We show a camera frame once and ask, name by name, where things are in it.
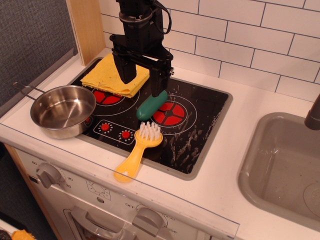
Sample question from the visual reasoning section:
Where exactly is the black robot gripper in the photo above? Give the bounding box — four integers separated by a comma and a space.
110, 14, 173, 97

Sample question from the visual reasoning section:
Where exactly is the green toy cucumber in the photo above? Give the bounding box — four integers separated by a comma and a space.
136, 90, 168, 121

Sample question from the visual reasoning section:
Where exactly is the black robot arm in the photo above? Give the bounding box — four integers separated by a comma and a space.
109, 0, 174, 97

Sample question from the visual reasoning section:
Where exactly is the red right stove knob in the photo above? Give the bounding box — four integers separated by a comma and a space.
121, 130, 131, 140

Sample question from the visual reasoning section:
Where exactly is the red stove knob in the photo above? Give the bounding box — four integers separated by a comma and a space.
100, 123, 110, 132
121, 130, 131, 140

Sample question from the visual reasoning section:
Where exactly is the red left stove knob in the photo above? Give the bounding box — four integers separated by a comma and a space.
100, 123, 110, 132

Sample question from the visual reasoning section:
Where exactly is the black toy stove top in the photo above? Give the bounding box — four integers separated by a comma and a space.
79, 78, 233, 181

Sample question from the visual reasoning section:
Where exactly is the silver metal pot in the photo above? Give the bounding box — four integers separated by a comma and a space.
12, 82, 96, 139

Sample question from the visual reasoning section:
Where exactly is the yellow folded cloth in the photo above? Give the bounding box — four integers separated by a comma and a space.
81, 53, 150, 98

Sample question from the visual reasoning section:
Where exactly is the yellow dish brush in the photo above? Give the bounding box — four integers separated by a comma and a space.
113, 121, 163, 183

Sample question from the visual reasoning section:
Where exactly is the grey timer knob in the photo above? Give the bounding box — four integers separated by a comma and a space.
36, 163, 62, 189

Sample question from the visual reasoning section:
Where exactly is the grey oven knob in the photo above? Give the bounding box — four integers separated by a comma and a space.
132, 207, 164, 237

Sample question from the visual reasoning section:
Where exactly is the grey sink basin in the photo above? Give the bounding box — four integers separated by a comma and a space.
238, 112, 320, 231

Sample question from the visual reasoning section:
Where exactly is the grey faucet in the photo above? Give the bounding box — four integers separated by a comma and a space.
304, 94, 320, 131

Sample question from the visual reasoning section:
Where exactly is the orange object at corner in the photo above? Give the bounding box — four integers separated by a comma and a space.
11, 229, 36, 240

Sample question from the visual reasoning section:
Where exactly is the wooden side post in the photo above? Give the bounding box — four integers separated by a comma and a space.
66, 0, 106, 66

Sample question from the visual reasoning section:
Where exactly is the grey oven door handle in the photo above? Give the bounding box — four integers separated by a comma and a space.
70, 207, 136, 240

